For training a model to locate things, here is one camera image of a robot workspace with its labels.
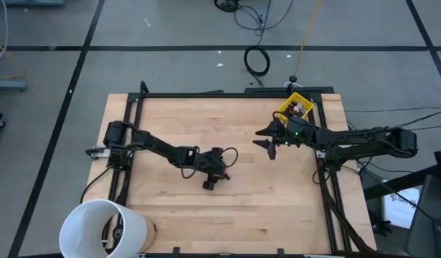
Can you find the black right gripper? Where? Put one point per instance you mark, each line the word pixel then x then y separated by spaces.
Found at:
pixel 295 134

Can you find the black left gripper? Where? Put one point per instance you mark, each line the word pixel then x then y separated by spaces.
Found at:
pixel 211 165

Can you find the peach nail polish bottle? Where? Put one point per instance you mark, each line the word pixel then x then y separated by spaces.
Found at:
pixel 298 109

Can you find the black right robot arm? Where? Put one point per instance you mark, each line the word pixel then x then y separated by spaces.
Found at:
pixel 367 141

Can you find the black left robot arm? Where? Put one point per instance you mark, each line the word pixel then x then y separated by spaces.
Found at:
pixel 162 148

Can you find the yellow plastic basket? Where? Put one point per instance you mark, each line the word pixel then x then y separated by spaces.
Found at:
pixel 306 104

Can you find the black round knob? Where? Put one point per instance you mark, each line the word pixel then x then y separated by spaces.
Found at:
pixel 293 79

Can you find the black table clamp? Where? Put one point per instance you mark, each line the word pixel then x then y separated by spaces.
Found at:
pixel 281 252
pixel 176 252

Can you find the black beam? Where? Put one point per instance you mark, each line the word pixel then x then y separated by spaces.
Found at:
pixel 392 186

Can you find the black glove-like object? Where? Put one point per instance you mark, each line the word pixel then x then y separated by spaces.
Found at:
pixel 381 226

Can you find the white printed box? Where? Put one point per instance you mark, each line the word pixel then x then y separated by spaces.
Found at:
pixel 399 215

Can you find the grey floor bar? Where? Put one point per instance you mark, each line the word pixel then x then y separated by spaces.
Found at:
pixel 8 85
pixel 33 3

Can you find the black aluminium table frame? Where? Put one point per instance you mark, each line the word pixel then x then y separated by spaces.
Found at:
pixel 223 95

